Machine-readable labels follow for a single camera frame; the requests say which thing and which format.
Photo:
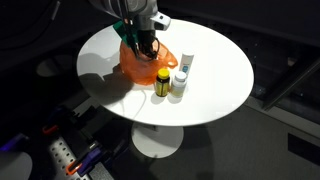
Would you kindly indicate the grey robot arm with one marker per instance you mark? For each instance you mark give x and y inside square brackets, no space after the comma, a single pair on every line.
[110,6]

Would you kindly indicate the grey round object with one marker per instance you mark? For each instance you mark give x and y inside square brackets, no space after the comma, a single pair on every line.
[13,166]

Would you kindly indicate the orange plastic bag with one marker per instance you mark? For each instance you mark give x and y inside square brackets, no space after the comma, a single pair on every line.
[143,68]

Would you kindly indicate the white table pedestal base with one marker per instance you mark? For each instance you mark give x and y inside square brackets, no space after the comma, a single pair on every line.
[156,140]

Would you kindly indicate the black orange clamp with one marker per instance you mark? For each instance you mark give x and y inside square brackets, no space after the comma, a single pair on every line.
[50,129]

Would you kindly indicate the black metal beam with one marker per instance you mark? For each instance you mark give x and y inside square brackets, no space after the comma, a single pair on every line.
[293,81]

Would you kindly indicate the white cap pill bottle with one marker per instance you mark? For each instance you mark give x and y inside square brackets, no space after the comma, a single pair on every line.
[179,85]

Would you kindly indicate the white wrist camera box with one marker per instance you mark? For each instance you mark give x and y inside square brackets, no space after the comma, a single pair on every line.
[161,20]

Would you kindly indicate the white tube blue label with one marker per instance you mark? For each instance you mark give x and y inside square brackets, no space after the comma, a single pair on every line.
[186,63]

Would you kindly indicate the purple orange clamp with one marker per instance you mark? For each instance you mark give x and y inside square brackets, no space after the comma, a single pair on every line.
[85,161]

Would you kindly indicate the perforated metal plate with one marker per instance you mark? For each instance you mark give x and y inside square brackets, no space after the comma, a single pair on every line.
[65,155]

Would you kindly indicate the yellow cap pill bottle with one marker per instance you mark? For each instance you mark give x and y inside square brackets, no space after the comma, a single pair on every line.
[162,83]

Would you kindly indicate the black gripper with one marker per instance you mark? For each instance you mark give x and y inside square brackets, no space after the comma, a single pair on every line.
[146,31]

